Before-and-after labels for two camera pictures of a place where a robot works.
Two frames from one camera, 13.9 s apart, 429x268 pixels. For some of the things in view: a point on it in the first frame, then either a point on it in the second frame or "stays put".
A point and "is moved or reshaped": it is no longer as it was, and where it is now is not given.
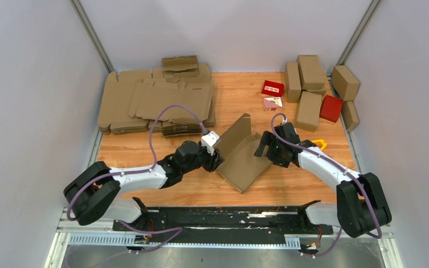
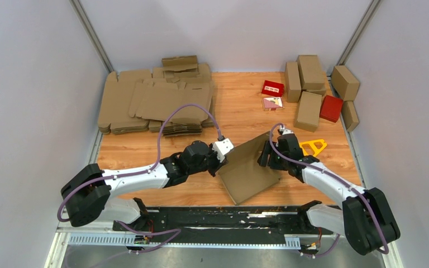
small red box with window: x=273 y=88 stays put
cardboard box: x=241 y=167 is moved or reshaped
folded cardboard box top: x=311 y=75 stays put
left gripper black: x=214 y=161 stays put
